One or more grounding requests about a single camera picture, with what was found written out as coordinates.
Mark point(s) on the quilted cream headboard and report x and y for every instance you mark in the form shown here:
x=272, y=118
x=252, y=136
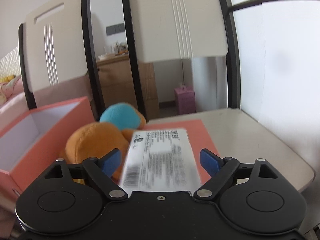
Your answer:
x=10, y=64

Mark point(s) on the orange and blue plush toy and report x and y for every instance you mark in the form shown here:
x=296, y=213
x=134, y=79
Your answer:
x=114, y=130

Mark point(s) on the pink box lid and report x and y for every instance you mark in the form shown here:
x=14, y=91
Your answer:
x=198, y=136

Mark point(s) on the small pink storage box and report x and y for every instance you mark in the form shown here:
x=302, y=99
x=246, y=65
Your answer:
x=185, y=100

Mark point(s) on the white tissue pack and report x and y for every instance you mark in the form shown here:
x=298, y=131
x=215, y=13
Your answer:
x=160, y=161

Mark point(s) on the clutter on nightstand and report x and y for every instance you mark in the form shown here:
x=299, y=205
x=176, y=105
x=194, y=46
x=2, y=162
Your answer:
x=117, y=49

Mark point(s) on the yellow plush on bed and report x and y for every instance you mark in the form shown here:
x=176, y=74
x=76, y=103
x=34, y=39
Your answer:
x=9, y=78

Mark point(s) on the grey wall switch plate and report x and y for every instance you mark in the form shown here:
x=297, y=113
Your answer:
x=115, y=29

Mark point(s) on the bed with pink sheet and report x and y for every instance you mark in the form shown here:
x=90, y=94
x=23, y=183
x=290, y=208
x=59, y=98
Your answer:
x=13, y=101

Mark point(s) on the left white folding chair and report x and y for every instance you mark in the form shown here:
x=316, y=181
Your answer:
x=56, y=46

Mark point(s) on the right white folding chair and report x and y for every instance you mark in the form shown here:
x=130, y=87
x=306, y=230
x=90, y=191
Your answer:
x=161, y=30

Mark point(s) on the open pink cardboard box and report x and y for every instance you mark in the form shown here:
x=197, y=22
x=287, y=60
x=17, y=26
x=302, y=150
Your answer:
x=34, y=140

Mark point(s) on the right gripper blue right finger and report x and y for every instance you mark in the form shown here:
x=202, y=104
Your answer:
x=221, y=171

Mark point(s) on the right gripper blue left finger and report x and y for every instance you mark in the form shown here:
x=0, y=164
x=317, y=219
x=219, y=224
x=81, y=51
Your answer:
x=98, y=173

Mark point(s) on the wooden nightstand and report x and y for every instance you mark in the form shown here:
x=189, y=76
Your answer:
x=117, y=84

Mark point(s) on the white folding chair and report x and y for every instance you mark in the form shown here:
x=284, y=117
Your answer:
x=56, y=46
x=161, y=30

